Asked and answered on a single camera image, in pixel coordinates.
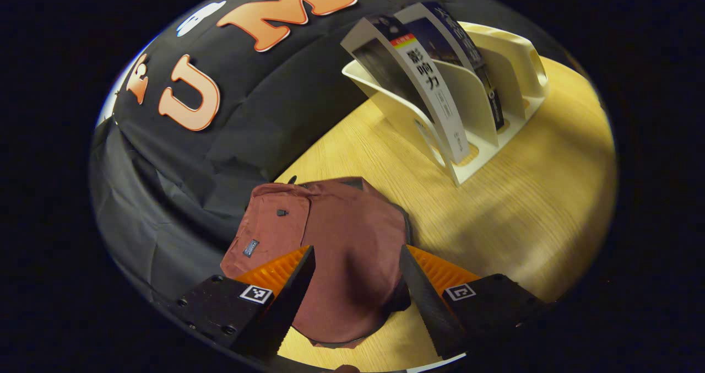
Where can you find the maroon fabric schoolbag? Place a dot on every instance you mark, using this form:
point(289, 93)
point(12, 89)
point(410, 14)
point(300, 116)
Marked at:
point(352, 235)

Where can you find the white plastic bookshelf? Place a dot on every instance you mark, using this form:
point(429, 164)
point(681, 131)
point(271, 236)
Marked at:
point(518, 70)

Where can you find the white book with dark photo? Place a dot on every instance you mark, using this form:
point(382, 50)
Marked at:
point(435, 95)

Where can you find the dark blue book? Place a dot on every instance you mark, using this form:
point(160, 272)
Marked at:
point(440, 37)

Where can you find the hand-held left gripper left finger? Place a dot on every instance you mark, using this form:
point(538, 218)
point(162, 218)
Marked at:
point(292, 301)

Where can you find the black backdrop cloth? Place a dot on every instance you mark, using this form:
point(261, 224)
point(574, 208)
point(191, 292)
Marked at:
point(182, 174)

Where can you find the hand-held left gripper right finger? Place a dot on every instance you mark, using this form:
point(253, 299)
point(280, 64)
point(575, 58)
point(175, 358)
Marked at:
point(427, 307)

